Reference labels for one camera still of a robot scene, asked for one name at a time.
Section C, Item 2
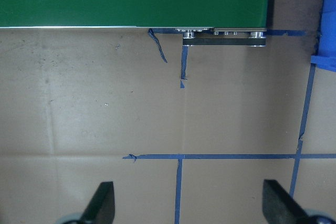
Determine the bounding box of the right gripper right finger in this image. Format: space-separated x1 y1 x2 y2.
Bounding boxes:
262 179 312 224

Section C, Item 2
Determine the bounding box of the blue empty bin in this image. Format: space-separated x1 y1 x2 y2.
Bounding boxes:
311 0 335 72

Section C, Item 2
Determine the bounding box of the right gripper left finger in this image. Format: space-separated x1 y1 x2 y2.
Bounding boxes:
79 182 115 224

